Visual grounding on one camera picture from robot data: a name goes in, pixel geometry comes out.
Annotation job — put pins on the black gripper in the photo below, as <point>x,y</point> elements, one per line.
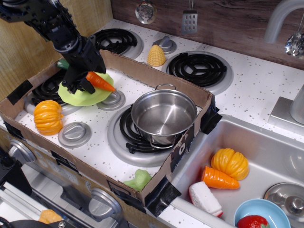
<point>83,56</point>

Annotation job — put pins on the orange toy carrot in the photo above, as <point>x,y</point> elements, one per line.
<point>92,77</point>

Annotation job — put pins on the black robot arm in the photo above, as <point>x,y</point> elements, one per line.
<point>54,23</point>

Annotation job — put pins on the light green plastic plate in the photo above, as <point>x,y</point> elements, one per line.
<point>82,98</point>

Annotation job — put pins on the orange carrot half in sink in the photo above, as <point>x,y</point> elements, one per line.
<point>217,179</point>

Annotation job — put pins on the black front left burner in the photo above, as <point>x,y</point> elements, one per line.
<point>48,90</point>

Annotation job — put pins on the black burner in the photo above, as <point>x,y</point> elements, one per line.
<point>48,90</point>
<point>129,146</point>
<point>201,68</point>
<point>119,41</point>

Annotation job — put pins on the silver stove knob middle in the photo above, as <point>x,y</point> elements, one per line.
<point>113,102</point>

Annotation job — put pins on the silver stove knob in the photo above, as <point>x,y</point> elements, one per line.
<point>74,135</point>
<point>166,44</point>
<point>113,102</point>

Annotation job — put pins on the orange toy pumpkin in box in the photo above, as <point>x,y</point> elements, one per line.
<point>48,117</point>

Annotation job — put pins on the silver stove knob front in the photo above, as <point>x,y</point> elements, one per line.
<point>74,135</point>

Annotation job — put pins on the black back left burner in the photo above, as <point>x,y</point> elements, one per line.
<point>119,41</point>

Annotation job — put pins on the black front right burner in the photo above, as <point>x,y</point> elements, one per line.
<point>129,146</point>

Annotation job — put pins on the yellow toy corn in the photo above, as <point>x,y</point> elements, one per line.
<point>156,56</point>

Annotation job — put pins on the stainless steel pot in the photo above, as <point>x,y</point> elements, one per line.
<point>163,115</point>

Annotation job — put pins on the silver oven knob left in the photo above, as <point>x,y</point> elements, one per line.
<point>21,152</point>

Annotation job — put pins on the silver oven knob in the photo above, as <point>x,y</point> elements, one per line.
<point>102,205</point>
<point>21,152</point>

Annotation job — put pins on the silver stove knob back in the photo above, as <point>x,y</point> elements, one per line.
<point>166,44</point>

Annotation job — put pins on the hanging silver strainer ladle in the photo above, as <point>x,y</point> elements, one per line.
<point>146,12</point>

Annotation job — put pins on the green toy vegetable piece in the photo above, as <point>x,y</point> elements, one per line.
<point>140,180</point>

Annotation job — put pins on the silver oven knob right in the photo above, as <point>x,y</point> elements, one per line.
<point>102,205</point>

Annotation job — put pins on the black back right burner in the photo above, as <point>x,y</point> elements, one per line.
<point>201,68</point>

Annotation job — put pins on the brown cardboard fence box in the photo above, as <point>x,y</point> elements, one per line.
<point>96,160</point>

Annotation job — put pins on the orange toy piece bottom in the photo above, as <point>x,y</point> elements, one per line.
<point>49,216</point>

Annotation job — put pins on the white red toy cheese wedge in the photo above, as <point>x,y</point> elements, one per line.
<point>202,197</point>

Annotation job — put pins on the orange toy pumpkin in sink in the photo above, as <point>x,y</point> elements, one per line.
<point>230,162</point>

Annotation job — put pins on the silver sink basin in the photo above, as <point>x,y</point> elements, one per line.
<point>272,158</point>

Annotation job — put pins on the red toy strawberry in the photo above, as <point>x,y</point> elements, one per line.
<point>253,221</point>

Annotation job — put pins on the light blue bowl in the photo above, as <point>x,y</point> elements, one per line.
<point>268,214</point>

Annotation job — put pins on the silver pot lid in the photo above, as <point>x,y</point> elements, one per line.
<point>290,198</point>

